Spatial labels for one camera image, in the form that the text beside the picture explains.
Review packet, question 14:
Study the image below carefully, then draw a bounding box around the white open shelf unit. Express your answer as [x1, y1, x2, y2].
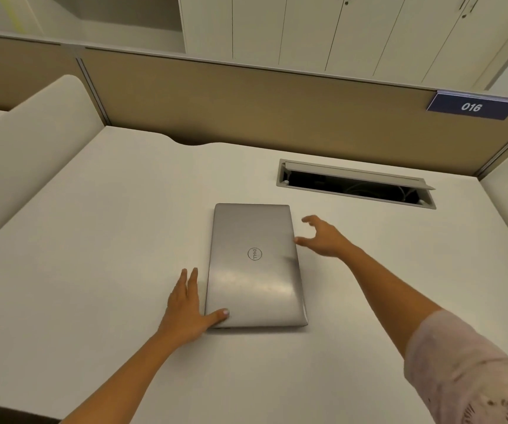
[0, 0, 187, 54]

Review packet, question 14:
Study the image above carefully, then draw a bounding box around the desk cable tray with flap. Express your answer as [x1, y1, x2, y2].
[275, 158, 437, 211]

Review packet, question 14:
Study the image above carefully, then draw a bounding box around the white cabinet with doors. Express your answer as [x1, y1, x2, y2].
[177, 0, 508, 92]

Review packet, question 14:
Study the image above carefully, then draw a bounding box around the person's left hand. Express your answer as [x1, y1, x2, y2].
[159, 268, 231, 345]

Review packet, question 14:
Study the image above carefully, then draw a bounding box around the person's right hand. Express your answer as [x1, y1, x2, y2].
[294, 215, 360, 260]

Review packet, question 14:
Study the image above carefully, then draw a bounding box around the beige desk partition panel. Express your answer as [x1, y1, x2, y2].
[0, 32, 508, 180]

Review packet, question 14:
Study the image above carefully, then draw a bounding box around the person's left forearm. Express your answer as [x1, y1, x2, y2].
[60, 327, 185, 424]

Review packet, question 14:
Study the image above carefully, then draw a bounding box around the person's right forearm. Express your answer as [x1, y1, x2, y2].
[345, 244, 443, 361]

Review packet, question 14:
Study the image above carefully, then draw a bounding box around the silver laptop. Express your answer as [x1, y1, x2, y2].
[204, 203, 310, 331]

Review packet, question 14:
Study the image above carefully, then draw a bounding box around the blue desk number sign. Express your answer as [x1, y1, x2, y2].
[426, 90, 508, 121]

